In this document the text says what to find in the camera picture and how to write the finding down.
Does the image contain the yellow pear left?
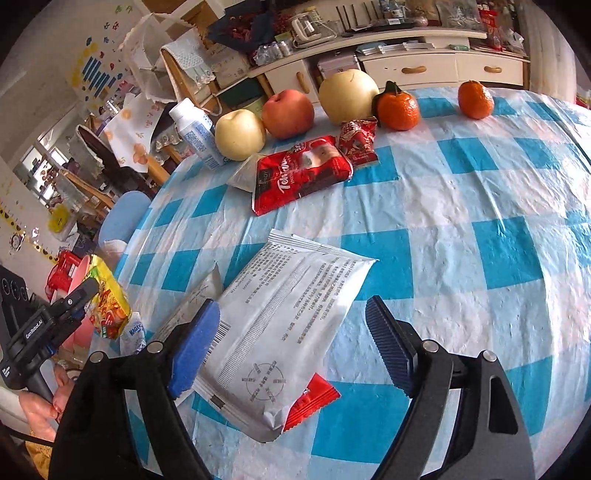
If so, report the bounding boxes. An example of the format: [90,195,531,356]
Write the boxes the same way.
[215,109,266,161]

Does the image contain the small red candy wrapper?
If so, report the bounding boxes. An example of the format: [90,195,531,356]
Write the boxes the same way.
[337,117,379,169]

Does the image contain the white electric kettle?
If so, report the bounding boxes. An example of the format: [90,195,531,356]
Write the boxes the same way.
[290,8,338,49]

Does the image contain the blue checkered tablecloth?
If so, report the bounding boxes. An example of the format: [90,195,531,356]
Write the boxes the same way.
[115,88,590,479]

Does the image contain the white milk bottle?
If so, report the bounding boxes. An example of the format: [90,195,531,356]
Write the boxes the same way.
[169,98,226,170]

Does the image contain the yellow pear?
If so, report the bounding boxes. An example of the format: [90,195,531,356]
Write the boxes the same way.
[318,69,380,125]
[215,109,266,161]

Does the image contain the white printed flat package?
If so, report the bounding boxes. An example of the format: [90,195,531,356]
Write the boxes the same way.
[193,230,375,443]

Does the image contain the white crumpled plastic wrapper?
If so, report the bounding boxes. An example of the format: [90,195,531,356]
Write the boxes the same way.
[119,312,146,356]

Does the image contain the dining table with cloth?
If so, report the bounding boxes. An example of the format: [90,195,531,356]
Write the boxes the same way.
[104,93,183,186]

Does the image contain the red apple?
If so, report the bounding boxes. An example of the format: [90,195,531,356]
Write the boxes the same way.
[262,89,315,140]

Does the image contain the small tangerine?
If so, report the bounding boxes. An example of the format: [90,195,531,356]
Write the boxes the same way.
[458,80,495,120]

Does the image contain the yellow green snack bag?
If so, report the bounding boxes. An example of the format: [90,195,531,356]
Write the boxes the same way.
[84,255,131,340]

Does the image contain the white curtain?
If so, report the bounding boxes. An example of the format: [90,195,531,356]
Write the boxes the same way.
[517,0,577,103]

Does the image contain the person's hand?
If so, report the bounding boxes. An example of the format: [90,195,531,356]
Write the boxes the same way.
[19,364,75,442]

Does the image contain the pink storage box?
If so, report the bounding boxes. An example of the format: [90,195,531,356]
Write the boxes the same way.
[317,51,360,79]

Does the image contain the blue round stool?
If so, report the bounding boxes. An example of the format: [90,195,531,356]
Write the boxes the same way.
[98,191,151,246]

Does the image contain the wooden chair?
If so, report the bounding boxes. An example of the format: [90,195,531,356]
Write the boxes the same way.
[160,47,223,117]

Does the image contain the white tv cabinet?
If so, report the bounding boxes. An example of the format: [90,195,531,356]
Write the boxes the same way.
[244,27,530,104]

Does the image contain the tangerine with leaf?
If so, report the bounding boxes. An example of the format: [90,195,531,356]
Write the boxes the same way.
[372,81,422,131]

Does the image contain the yellow pear right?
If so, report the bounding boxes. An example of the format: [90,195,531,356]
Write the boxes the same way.
[318,69,380,125]

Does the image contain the large red snack bag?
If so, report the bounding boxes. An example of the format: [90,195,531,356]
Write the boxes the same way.
[252,135,353,216]

